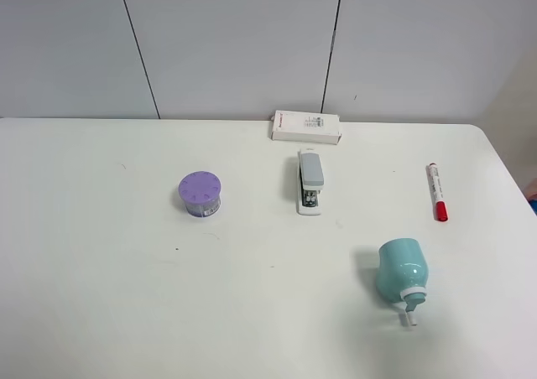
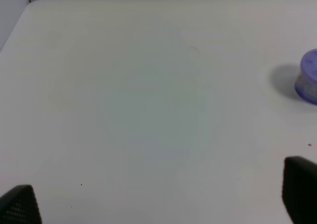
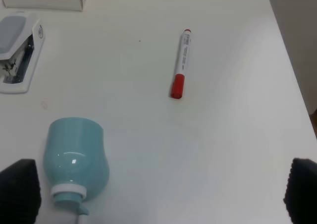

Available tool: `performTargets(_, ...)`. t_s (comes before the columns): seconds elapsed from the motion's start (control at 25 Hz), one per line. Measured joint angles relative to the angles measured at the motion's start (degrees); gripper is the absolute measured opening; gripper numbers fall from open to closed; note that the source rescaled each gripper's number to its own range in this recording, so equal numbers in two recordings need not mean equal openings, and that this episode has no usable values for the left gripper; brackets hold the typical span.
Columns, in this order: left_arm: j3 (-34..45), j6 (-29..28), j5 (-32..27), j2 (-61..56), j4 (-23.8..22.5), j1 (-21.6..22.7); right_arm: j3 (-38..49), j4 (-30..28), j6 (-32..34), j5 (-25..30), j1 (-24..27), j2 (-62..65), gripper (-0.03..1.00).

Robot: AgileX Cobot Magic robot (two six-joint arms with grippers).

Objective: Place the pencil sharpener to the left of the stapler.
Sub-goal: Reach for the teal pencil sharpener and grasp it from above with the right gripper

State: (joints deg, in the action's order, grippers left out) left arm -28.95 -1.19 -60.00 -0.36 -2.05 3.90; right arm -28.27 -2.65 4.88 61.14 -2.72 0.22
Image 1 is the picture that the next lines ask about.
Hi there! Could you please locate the grey white stapler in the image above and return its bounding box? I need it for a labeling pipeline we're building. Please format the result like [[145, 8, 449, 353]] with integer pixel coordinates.
[[297, 148, 325, 216]]

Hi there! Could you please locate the red capped white marker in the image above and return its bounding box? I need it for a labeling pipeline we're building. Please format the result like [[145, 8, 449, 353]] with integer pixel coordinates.
[[427, 163, 449, 222]]

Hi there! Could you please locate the purple round air freshener can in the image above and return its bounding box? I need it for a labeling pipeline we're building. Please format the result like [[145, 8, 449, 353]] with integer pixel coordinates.
[[178, 171, 222, 218]]

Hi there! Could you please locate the blue object at table edge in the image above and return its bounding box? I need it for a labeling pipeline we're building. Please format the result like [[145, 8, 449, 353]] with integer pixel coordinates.
[[529, 199, 537, 215]]

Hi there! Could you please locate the teal pencil sharpener with crank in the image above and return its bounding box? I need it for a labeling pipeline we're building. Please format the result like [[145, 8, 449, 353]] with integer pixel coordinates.
[[375, 238, 429, 326]]

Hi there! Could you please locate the white cardboard box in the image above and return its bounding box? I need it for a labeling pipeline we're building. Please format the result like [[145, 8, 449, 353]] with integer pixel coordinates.
[[270, 110, 341, 145]]

